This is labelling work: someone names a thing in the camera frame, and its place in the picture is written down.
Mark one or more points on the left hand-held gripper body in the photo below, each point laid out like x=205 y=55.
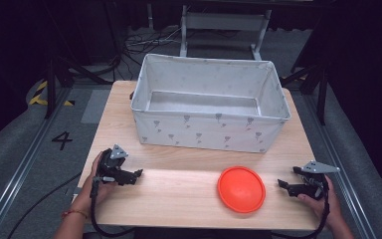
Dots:
x=111 y=166

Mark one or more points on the person's left hand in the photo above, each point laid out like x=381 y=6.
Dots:
x=100 y=189

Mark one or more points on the black tripod stand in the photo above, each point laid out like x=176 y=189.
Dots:
x=315 y=83
x=59 y=76

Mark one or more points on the white fabric storage box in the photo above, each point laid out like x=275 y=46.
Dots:
x=209 y=103

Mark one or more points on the person's right hand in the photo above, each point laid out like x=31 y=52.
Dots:
x=323 y=205

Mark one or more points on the grey metal stand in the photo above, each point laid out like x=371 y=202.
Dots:
x=224 y=26

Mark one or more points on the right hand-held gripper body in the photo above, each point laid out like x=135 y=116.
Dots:
x=311 y=181

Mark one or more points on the orange round plate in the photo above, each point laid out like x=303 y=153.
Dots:
x=241 y=189

